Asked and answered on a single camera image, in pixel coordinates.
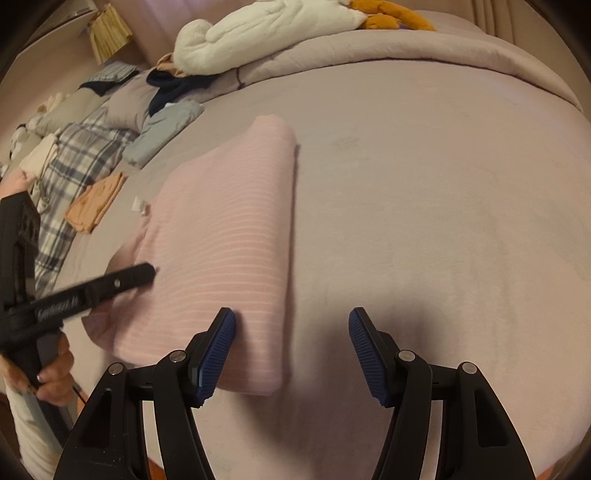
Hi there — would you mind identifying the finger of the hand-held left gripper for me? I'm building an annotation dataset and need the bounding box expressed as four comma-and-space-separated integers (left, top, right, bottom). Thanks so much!
2, 262, 158, 334

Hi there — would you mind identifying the white and blue plush toy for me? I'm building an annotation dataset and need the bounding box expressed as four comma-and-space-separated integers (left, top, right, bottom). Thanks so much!
9, 124, 31, 158

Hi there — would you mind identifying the person's left hand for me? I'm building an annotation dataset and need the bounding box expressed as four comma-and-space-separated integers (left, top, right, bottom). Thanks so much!
0, 331, 75, 408

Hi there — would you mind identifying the cream garment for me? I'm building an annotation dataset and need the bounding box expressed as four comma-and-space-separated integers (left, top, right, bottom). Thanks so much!
18, 131, 61, 178

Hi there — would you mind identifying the peach garment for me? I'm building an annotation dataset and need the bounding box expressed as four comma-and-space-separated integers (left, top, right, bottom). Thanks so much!
156, 52, 185, 77

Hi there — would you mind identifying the pink striped long-sleeve garment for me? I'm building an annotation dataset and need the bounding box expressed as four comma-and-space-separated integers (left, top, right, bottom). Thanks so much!
83, 114, 298, 398

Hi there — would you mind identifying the cream plush toy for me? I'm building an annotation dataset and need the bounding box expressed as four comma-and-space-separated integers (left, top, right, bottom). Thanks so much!
39, 92, 65, 114

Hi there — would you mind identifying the folded grey-blue garment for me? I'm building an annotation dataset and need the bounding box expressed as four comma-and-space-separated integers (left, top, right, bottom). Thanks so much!
122, 99, 204, 168

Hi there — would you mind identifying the folded orange printed garment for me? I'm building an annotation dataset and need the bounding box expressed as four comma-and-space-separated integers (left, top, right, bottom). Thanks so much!
65, 172, 129, 234

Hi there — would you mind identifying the lilac bed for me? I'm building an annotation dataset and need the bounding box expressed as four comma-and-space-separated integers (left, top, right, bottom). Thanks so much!
60, 9, 591, 480

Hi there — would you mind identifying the hanging yellow striped bag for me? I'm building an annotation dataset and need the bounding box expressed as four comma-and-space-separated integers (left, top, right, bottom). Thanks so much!
89, 4, 132, 65

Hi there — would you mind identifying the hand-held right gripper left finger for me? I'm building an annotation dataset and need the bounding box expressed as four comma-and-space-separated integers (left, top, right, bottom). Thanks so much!
60, 307, 237, 480

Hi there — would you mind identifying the dark navy garment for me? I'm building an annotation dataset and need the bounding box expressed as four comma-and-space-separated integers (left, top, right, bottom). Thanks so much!
147, 69, 218, 118

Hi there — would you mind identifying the person's light clothing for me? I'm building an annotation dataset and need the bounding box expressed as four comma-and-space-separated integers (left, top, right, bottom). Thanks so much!
4, 388, 70, 480

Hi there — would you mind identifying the pink pleated curtain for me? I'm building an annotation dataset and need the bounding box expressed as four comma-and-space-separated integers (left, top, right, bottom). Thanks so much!
471, 0, 568, 51

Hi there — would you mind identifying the plaid pillow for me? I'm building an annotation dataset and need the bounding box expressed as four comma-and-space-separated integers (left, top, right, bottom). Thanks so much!
28, 108, 139, 301

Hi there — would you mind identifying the white goose plush toy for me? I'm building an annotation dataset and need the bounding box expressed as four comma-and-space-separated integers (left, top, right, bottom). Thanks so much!
174, 0, 437, 75

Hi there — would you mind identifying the wall shelf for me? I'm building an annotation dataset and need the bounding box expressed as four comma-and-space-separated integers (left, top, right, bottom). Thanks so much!
60, 0, 100, 24

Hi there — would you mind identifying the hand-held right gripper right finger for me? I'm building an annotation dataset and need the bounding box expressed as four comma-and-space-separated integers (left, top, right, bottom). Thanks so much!
348, 307, 525, 480

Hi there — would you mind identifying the lilac duvet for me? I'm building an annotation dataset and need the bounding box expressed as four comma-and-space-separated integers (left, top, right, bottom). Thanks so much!
104, 9, 585, 130

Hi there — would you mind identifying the striped pillow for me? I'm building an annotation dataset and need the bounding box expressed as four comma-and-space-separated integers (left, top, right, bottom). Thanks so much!
78, 62, 139, 95

